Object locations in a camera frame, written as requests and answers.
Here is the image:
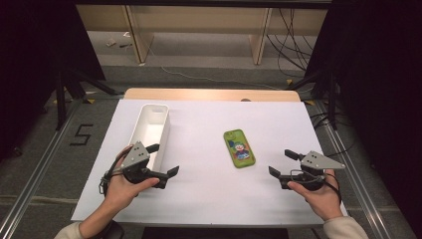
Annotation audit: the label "hand-held gripper cable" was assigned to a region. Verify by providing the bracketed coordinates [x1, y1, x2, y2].
[99, 153, 124, 197]
[289, 168, 343, 204]

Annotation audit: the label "black curtain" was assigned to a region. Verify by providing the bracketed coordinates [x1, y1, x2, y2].
[305, 0, 422, 230]
[0, 0, 106, 160]

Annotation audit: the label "white table cover sheet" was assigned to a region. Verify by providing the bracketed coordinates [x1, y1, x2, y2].
[70, 99, 348, 228]

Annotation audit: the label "person's right hand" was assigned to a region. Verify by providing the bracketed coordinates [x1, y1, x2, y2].
[287, 168, 344, 222]

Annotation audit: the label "aluminium floor rail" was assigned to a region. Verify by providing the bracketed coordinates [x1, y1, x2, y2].
[0, 99, 84, 239]
[313, 99, 396, 239]

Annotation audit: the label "beige wooden shelf unit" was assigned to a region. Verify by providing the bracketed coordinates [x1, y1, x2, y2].
[75, 3, 329, 66]

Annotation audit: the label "light wooden table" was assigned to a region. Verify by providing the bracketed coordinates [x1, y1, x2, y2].
[123, 88, 302, 103]

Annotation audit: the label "black floor cables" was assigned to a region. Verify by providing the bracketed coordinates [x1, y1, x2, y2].
[312, 111, 356, 158]

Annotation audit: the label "green cartoon phone case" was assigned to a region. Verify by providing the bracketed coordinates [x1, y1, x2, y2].
[223, 128, 257, 169]

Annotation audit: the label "person's left hand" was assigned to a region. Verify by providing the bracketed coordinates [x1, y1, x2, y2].
[105, 144, 161, 213]

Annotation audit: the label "bundle of black cables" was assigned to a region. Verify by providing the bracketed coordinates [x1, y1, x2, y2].
[267, 8, 317, 79]

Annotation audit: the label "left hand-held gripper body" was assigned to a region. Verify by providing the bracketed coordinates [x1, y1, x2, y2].
[119, 140, 170, 190]

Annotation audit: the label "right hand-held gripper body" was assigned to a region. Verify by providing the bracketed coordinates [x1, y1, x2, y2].
[278, 150, 346, 192]

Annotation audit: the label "left hand-held gripper cable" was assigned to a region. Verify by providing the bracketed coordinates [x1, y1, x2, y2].
[99, 153, 124, 197]

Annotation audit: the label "black metal stand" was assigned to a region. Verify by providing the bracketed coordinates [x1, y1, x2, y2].
[285, 68, 339, 131]
[54, 68, 125, 131]

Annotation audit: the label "right hand-held gripper cable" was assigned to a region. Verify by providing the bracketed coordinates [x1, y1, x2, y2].
[289, 168, 343, 204]

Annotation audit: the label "white plastic storage box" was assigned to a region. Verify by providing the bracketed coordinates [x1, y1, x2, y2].
[127, 104, 171, 173]

